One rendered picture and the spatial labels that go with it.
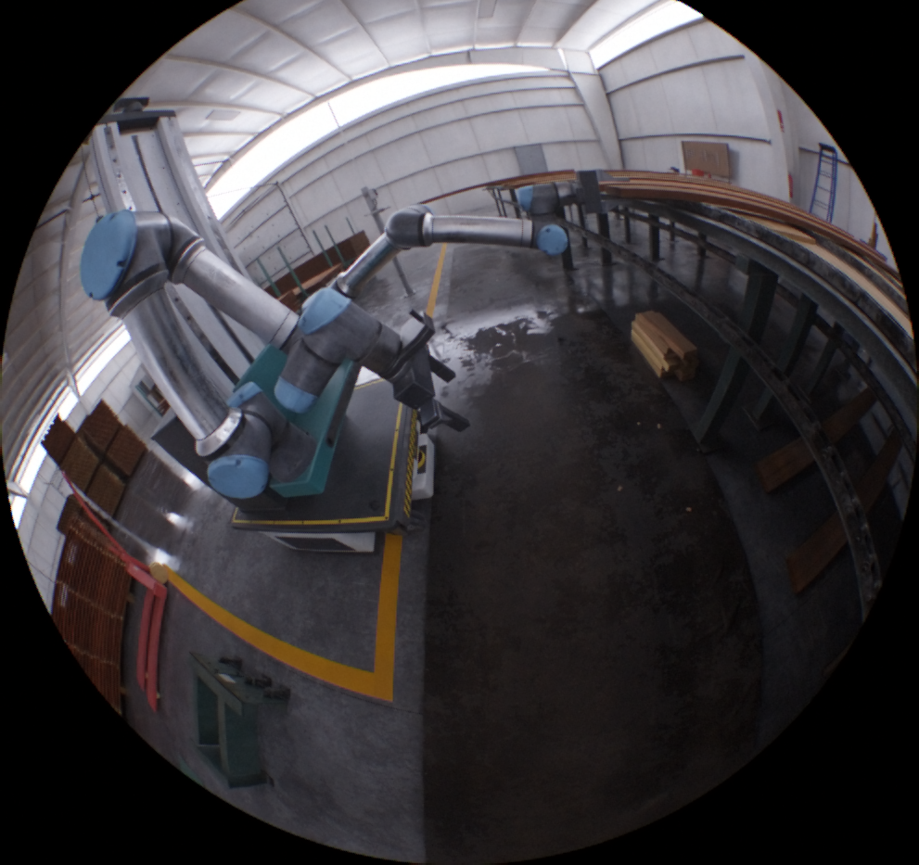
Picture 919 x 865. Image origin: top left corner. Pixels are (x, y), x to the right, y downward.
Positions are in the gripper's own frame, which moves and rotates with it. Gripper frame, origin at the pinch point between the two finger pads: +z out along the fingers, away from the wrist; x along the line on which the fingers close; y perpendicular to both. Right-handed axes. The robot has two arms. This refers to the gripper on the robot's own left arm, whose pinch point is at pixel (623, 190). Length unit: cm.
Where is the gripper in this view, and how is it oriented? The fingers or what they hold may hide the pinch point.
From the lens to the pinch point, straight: 91.6
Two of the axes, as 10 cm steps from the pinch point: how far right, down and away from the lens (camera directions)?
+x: 3.0, 6.7, 6.8
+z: 9.4, -1.0, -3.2
